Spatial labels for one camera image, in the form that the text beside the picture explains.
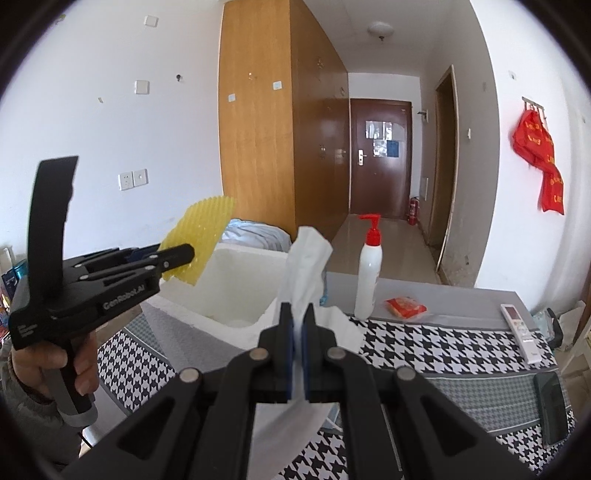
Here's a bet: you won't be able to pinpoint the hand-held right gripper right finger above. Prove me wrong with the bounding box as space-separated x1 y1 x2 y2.
301 304 541 480

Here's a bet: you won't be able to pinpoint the white red-pump lotion bottle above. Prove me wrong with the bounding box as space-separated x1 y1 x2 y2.
354 213 383 320

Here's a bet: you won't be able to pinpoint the red snack packet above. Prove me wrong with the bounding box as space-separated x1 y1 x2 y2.
385 296 428 320

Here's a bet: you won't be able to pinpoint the person's left hand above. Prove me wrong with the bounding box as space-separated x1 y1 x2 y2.
11 332 100 398

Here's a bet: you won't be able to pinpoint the person's left forearm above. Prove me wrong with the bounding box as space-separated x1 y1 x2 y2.
0 355 65 462

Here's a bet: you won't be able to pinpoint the light blue bedsheet pile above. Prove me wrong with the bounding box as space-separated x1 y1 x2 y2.
221 218 293 250

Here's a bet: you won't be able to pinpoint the white foam box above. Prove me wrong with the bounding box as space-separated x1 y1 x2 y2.
141 244 296 356

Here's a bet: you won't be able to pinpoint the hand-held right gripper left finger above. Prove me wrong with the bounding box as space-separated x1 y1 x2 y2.
60 302 296 480

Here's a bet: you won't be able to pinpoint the white remote control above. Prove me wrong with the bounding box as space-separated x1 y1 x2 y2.
501 303 542 364

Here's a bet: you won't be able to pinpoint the black smartphone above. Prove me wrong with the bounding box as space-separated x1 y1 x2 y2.
534 370 568 448

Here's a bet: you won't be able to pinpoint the brown side door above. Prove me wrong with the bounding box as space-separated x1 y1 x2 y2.
427 65 458 273

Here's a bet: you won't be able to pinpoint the red cloth bag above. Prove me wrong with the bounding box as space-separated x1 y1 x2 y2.
540 166 565 215

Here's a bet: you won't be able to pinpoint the colourful carton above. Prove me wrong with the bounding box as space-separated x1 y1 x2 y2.
0 258 27 326

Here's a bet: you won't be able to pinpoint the dark brown entrance door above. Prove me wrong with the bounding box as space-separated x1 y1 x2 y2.
349 98 413 220

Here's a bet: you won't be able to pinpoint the yellow foam net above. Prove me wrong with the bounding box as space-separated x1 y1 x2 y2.
159 196 235 287

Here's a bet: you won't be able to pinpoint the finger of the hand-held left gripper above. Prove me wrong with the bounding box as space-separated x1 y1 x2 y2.
78 244 195 289
71 247 160 273

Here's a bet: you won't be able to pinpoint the wooden wardrobe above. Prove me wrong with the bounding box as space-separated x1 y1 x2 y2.
218 0 349 243

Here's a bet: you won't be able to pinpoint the red hanging banners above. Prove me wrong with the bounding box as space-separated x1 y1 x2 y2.
512 108 555 169

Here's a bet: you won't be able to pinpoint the white cloth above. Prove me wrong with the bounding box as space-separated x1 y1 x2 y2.
253 225 365 480

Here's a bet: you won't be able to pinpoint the houndstooth table mat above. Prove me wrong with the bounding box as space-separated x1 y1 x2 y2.
97 314 578 480

